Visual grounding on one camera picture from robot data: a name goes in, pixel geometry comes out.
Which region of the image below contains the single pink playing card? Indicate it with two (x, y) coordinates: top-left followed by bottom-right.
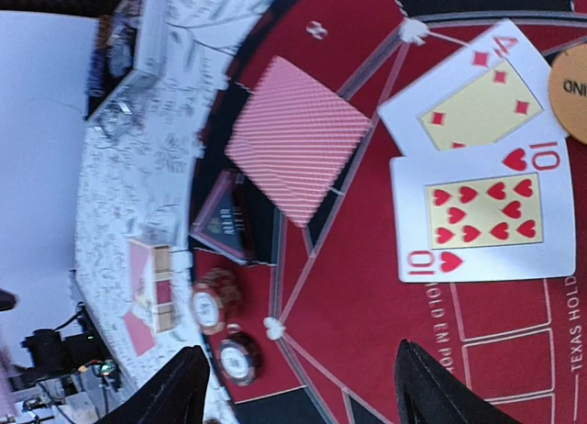
(225, 57), (371, 228)

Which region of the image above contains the floral table cloth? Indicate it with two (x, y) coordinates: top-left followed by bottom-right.
(72, 0), (285, 410)

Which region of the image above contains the aluminium poker chip case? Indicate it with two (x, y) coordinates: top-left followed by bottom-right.
(85, 0), (171, 122)

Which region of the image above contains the triangular dealer button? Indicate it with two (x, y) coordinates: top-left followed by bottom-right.
(190, 170), (255, 265)

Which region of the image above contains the round red black poker mat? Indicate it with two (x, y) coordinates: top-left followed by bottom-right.
(191, 0), (586, 423)

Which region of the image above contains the dark chip sector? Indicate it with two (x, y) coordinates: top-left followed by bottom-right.
(218, 331), (263, 386)

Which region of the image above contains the ten of hearts card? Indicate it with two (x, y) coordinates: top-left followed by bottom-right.
(390, 138), (577, 283)

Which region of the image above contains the orange chip sector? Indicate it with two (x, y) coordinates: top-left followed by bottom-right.
(190, 268), (243, 336)

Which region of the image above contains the orange big blind button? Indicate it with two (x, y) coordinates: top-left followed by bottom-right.
(548, 44), (587, 144)

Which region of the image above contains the face up card on holder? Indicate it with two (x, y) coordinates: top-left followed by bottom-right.
(127, 238), (156, 312)

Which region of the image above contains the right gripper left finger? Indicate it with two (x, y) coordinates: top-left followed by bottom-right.
(99, 346), (210, 424)

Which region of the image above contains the wooden card holder block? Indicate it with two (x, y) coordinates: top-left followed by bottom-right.
(153, 246), (175, 333)

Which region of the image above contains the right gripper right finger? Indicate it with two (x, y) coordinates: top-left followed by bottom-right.
(394, 340), (516, 424)

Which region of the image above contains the four of diamonds card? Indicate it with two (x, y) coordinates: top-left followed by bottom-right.
(378, 19), (566, 155)

